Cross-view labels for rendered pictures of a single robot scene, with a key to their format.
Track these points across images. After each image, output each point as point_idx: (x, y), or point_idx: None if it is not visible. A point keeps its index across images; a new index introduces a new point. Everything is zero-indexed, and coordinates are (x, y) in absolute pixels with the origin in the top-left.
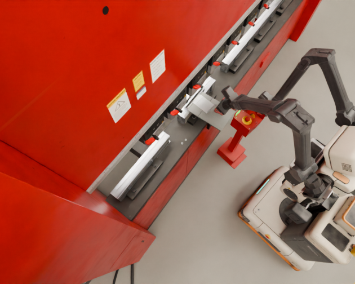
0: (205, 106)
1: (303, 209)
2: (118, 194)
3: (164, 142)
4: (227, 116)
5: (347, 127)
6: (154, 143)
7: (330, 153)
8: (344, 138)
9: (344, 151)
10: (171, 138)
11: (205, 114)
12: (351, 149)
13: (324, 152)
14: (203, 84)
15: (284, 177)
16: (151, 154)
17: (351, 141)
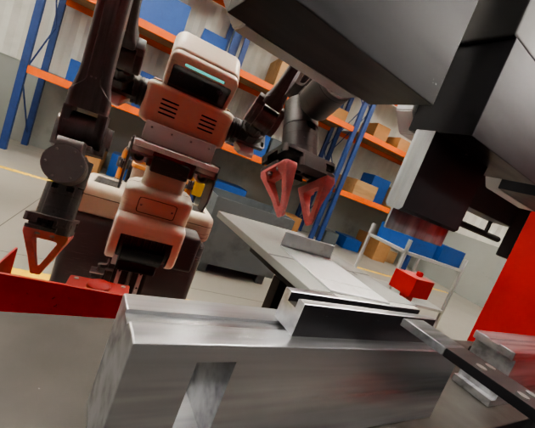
0: (322, 263)
1: (186, 231)
2: None
3: (492, 331)
4: (256, 222)
5: (185, 47)
6: (532, 348)
7: (239, 79)
8: (212, 58)
9: (237, 63)
10: (447, 382)
11: (333, 260)
12: (231, 56)
13: (238, 85)
14: (245, 339)
15: (204, 209)
16: (527, 339)
17: (216, 53)
